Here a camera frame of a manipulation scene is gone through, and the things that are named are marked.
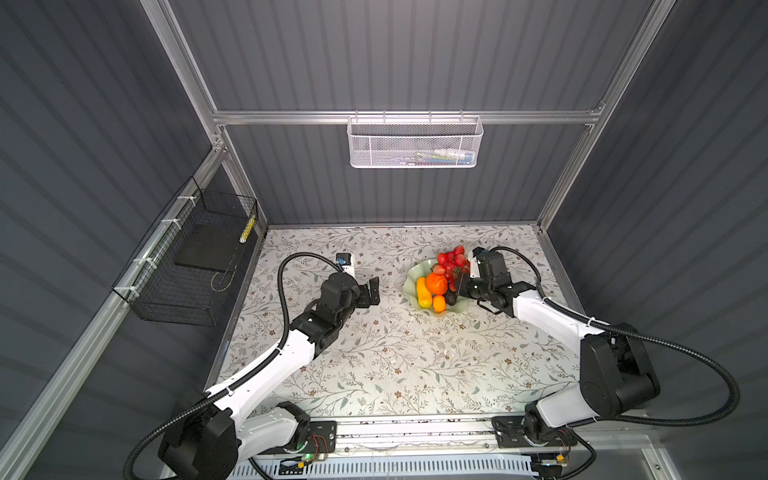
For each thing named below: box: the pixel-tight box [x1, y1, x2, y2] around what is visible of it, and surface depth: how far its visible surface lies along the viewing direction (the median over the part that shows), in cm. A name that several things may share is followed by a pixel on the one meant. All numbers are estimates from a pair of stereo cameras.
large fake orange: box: [426, 272, 448, 295], surface depth 94 cm
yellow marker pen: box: [239, 215, 256, 244], surface depth 83 cm
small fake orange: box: [433, 295, 446, 313], surface depth 96 cm
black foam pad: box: [174, 214, 256, 273], surface depth 77 cm
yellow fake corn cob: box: [416, 276, 433, 309], surface depth 98 cm
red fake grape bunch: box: [432, 246, 470, 292], surface depth 94 cm
